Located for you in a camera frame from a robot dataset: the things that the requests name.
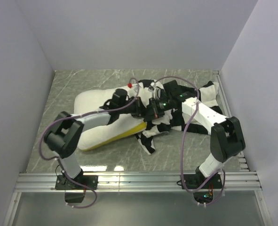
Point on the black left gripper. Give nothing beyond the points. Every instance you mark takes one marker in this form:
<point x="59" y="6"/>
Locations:
<point x="141" y="111"/>

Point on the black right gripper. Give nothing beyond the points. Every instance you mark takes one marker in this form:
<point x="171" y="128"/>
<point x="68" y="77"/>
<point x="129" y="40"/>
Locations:
<point x="153" y="112"/>

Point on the black white checkered pillowcase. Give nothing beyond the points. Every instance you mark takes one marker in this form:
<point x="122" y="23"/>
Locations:
<point x="174" y="118"/>

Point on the white pillow with yellow edge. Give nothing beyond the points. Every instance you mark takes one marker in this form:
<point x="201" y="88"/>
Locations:
<point x="96" y="132"/>

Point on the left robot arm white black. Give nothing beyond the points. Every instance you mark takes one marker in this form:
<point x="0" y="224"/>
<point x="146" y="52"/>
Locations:
<point x="63" y="135"/>

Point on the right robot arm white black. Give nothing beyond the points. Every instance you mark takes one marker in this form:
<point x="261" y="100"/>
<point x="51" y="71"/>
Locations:
<point x="201" y="119"/>

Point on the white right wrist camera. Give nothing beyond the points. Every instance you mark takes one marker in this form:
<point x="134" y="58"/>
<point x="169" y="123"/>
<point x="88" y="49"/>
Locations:
<point x="155" y="91"/>

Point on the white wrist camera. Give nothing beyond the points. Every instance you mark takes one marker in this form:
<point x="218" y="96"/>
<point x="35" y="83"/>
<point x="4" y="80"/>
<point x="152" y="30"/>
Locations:
<point x="155" y="91"/>
<point x="133" y="89"/>

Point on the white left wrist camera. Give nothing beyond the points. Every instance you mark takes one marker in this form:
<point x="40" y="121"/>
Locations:
<point x="133" y="89"/>

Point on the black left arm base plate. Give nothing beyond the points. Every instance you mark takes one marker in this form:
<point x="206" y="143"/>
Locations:
<point x="75" y="189"/>

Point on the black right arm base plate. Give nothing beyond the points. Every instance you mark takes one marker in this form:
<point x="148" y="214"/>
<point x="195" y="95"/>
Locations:
<point x="212" y="188"/>

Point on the aluminium front rail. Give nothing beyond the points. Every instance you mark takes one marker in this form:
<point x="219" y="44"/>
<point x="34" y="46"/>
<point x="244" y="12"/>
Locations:
<point x="135" y="182"/>

